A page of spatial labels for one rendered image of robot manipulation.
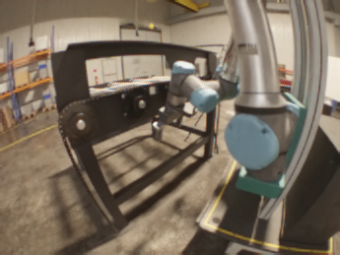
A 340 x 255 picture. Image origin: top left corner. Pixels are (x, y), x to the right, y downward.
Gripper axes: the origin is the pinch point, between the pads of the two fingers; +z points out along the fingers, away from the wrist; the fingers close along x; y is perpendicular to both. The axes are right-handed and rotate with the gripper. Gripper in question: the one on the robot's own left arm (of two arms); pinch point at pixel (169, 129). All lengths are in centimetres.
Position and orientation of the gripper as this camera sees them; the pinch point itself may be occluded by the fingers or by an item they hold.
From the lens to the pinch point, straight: 64.7
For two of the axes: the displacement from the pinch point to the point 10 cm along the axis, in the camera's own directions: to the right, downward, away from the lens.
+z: -1.6, 6.9, 7.0
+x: -6.7, 4.4, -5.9
